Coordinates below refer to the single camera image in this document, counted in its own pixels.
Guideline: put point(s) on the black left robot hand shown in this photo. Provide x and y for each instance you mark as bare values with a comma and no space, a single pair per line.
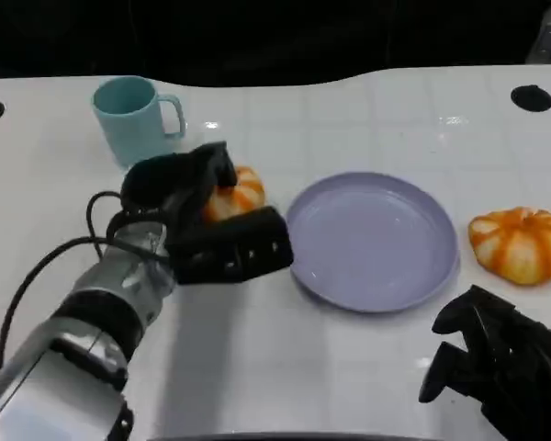
229,248

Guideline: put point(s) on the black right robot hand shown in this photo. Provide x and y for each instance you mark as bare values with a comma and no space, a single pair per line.
519,367

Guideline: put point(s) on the orange and white bread roll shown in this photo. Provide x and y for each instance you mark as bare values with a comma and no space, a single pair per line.
519,248
248,193

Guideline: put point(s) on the lilac plate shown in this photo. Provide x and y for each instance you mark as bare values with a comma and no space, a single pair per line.
372,239

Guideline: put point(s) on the pale green mug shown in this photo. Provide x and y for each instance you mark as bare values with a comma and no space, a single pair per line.
128,133

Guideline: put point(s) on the dark robot torso edge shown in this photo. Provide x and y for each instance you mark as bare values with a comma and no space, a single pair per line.
303,437

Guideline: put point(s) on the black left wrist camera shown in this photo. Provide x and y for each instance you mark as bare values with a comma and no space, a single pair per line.
151,181

